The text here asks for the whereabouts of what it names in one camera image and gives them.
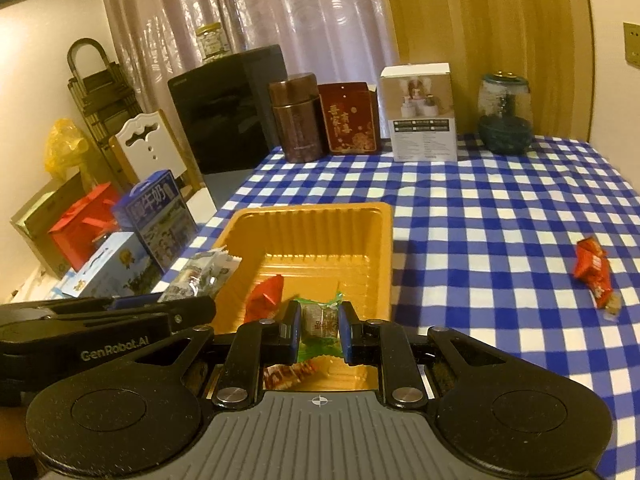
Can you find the black appliance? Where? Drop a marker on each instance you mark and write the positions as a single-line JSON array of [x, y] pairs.
[[225, 110]]

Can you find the red pillow snack packet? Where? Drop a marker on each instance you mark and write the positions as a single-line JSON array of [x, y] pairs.
[[265, 295]]

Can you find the wooden wall panel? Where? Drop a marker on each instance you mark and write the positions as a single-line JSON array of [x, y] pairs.
[[500, 20]]

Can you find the blue white checkered tablecloth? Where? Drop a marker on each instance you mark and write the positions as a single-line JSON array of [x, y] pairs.
[[475, 220]]

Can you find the white wooden chair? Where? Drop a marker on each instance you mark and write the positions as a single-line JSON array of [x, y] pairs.
[[145, 147]]

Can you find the red gift bag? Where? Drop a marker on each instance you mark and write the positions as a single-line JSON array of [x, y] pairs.
[[82, 232]]

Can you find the light blue carton box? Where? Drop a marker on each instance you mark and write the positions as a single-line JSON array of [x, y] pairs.
[[110, 265]]

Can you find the small glass jar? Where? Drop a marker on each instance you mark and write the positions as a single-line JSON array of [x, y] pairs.
[[212, 42]]

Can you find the pale sheer curtain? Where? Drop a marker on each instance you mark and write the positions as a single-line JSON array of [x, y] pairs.
[[300, 20]]

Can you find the olive cardboard box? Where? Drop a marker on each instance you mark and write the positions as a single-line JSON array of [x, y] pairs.
[[30, 230]]

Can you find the glass jar with dark contents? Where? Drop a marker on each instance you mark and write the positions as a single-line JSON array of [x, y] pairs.
[[504, 120]]

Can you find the red square candy packet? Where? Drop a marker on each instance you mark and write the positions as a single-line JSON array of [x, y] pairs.
[[592, 262]]

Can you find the orange plastic tray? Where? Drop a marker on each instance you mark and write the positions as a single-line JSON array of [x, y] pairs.
[[320, 240]]

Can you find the red box with gold print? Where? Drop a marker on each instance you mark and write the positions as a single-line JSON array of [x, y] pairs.
[[348, 120]]

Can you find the beige wall socket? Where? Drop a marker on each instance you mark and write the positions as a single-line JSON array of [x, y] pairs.
[[632, 45]]

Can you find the brown metal canister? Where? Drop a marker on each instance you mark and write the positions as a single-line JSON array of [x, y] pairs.
[[296, 120]]

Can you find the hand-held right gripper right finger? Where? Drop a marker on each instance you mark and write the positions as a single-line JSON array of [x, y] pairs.
[[346, 335]]

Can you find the yellow plastic bag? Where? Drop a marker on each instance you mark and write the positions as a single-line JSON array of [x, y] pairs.
[[65, 150]]

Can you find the blue milk carton box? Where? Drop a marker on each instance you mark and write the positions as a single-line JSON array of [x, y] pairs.
[[155, 220]]

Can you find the small red white candy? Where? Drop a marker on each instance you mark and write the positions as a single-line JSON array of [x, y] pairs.
[[287, 375]]

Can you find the grey snack packet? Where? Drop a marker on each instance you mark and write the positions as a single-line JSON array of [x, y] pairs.
[[200, 275]]

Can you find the dark folding rack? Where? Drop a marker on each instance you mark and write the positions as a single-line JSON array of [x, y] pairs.
[[100, 95]]

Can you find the white product box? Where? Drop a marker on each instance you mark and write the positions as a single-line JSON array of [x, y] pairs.
[[420, 115]]

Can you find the green candy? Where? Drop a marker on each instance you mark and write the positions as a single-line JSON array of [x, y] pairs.
[[320, 322]]

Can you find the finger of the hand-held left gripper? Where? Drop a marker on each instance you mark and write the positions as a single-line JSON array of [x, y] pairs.
[[135, 303], [192, 312]]

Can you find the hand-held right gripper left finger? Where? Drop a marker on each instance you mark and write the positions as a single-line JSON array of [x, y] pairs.
[[292, 335]]

